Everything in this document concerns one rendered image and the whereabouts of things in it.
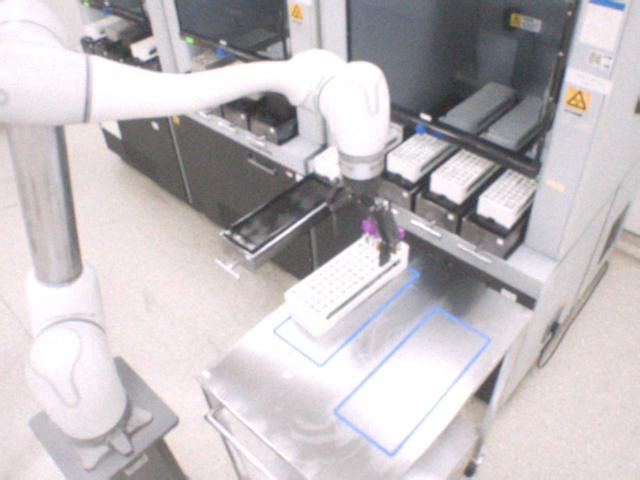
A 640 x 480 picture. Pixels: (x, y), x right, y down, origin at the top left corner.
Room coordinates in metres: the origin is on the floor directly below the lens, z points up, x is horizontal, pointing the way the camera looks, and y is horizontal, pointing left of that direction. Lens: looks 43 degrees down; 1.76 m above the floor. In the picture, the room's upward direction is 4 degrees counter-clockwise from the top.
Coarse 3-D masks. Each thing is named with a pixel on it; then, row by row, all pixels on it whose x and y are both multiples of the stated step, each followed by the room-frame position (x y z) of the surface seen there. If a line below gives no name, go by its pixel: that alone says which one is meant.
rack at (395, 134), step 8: (392, 128) 1.45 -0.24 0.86; (400, 128) 1.45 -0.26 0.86; (392, 136) 1.41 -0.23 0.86; (400, 136) 1.44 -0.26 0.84; (336, 144) 1.38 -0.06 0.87; (392, 144) 1.42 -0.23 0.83; (328, 152) 1.35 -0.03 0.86; (336, 152) 1.34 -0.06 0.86; (320, 160) 1.30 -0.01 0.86; (328, 160) 1.31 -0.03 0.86; (336, 160) 1.30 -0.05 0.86; (320, 168) 1.30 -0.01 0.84; (328, 168) 1.28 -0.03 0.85; (336, 168) 1.26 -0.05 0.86; (328, 176) 1.28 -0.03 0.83; (336, 176) 1.26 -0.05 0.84
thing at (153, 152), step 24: (144, 0) 2.93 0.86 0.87; (168, 48) 2.19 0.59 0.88; (168, 72) 2.22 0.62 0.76; (120, 120) 2.49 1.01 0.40; (144, 120) 2.29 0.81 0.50; (168, 120) 2.13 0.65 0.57; (120, 144) 2.56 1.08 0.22; (144, 144) 2.34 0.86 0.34; (168, 144) 2.16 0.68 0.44; (144, 168) 2.41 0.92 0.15; (168, 168) 2.21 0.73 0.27
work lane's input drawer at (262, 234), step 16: (400, 144) 1.44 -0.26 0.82; (384, 160) 1.37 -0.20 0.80; (320, 176) 1.29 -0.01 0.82; (288, 192) 1.24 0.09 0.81; (304, 192) 1.24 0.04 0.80; (320, 192) 1.24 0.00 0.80; (272, 208) 1.18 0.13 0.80; (288, 208) 1.17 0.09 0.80; (304, 208) 1.17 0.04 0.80; (320, 208) 1.16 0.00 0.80; (240, 224) 1.12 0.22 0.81; (256, 224) 1.12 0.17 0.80; (272, 224) 1.11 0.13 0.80; (288, 224) 1.09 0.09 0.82; (304, 224) 1.12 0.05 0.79; (224, 240) 1.07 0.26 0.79; (240, 240) 1.04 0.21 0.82; (256, 240) 1.05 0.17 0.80; (272, 240) 1.05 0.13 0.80; (288, 240) 1.07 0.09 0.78; (240, 256) 1.03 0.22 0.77; (256, 256) 1.00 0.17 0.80; (272, 256) 1.03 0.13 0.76
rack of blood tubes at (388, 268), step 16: (368, 240) 0.94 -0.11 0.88; (336, 256) 0.89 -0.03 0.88; (352, 256) 0.89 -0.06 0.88; (368, 256) 0.89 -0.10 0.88; (400, 256) 0.89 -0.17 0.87; (320, 272) 0.85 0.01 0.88; (336, 272) 0.85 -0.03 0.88; (352, 272) 0.84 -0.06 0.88; (368, 272) 0.84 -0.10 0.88; (384, 272) 0.88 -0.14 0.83; (304, 288) 0.80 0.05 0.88; (320, 288) 0.80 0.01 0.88; (336, 288) 0.81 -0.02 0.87; (352, 288) 0.79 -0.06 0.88; (368, 288) 0.82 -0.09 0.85; (288, 304) 0.78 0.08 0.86; (304, 304) 0.76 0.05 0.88; (320, 304) 0.75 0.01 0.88; (336, 304) 0.75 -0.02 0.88; (352, 304) 0.78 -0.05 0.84; (304, 320) 0.74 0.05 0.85; (320, 320) 0.72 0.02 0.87; (336, 320) 0.75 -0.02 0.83
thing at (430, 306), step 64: (384, 320) 0.75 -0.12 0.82; (448, 320) 0.73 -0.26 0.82; (512, 320) 0.72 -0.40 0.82; (256, 384) 0.61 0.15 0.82; (320, 384) 0.60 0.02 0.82; (384, 384) 0.59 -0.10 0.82; (448, 384) 0.57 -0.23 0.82; (320, 448) 0.46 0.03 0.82; (384, 448) 0.45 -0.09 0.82; (448, 448) 0.69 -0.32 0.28
